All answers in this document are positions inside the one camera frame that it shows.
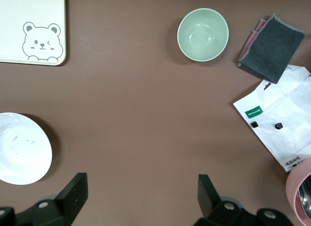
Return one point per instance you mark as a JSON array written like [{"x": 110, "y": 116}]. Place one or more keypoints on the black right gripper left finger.
[{"x": 73, "y": 194}]

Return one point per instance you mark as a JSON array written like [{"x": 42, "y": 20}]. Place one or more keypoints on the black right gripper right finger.
[{"x": 206, "y": 196}]

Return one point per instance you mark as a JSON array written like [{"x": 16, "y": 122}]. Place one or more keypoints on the white ceramic plate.
[{"x": 22, "y": 148}]

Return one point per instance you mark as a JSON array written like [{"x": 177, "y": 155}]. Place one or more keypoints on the pink ribbed bowl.
[{"x": 291, "y": 187}]

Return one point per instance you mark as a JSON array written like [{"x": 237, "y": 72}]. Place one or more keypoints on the small black cube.
[
  {"x": 278, "y": 126},
  {"x": 253, "y": 124}
]

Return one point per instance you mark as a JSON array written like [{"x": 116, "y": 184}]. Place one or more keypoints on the white plastic bag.
[{"x": 286, "y": 104}]

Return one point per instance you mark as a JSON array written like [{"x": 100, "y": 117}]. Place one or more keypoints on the pale green bowl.
[{"x": 202, "y": 35}]

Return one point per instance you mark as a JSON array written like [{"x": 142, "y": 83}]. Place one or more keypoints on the dark grey folded cloth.
[{"x": 272, "y": 48}]

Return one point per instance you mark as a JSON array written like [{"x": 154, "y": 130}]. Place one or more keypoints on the cream tray with bear print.
[{"x": 31, "y": 9}]

